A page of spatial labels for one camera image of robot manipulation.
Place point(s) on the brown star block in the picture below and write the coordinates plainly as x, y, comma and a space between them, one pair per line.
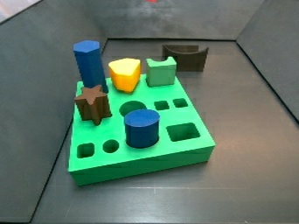
93, 104

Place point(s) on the black curved holder stand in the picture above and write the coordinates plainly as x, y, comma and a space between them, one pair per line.
189, 56

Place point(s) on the green shape sorting board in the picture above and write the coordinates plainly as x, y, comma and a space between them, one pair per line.
99, 154

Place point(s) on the yellow rounded block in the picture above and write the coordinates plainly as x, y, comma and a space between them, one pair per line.
125, 72

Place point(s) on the blue hexagonal prism block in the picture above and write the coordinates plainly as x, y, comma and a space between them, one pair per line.
89, 58

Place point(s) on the green notched block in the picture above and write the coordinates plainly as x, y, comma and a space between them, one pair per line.
161, 72

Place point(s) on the blue cylinder block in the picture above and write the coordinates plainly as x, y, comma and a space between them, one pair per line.
142, 128

